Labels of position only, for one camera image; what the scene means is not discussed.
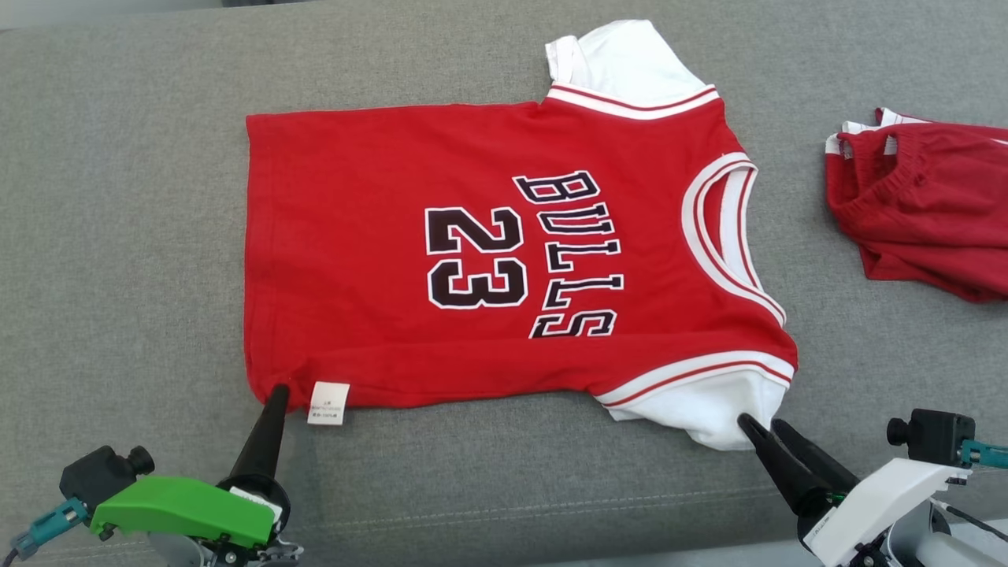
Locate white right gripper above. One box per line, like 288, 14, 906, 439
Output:
736, 413, 969, 567

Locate left camera cable teal plug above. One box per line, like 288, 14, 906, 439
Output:
0, 498, 89, 567

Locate red Bulls jersey white sleeves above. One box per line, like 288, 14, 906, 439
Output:
243, 19, 799, 452

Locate grey fabric sofa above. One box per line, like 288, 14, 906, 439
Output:
0, 0, 1008, 567

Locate red Bulls shorts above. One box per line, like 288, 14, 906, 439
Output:
825, 107, 1008, 304

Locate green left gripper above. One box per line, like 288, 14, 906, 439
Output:
89, 384, 292, 550

